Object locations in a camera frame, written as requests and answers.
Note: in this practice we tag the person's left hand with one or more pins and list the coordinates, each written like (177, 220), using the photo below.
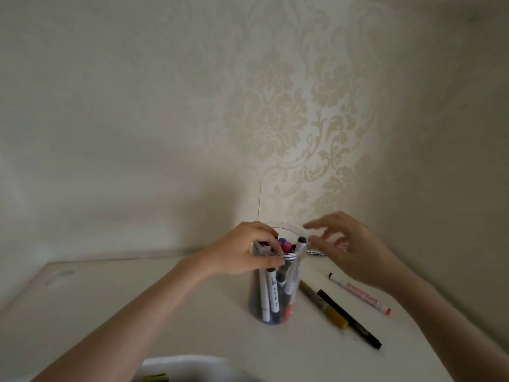
(232, 250)

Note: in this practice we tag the person's right hand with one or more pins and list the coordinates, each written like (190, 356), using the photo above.
(358, 254)

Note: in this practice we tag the person's right thumb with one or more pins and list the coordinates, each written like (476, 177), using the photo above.
(324, 248)

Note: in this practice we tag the person's left thumb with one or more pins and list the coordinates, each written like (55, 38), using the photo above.
(270, 263)

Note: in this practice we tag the clear plastic jar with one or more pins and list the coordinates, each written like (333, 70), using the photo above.
(292, 290)

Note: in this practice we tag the person's left forearm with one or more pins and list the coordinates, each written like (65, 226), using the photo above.
(123, 326)

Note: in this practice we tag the person's right forearm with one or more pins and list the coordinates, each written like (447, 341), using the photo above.
(445, 330)

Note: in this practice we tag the white marker with green label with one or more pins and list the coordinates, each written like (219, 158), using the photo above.
(317, 253)

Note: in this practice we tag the bunch of assorted markers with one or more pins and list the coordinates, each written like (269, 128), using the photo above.
(274, 294)

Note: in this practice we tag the white marker with red label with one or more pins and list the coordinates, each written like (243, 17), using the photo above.
(360, 293)

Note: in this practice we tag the yellow marker with gold cap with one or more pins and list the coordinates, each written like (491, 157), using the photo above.
(326, 308)

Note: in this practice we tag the black marker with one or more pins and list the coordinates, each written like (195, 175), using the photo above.
(350, 320)

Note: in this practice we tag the white plastic container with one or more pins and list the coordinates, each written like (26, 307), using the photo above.
(187, 368)

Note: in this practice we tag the yellow and black object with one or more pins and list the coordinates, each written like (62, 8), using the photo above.
(156, 377)

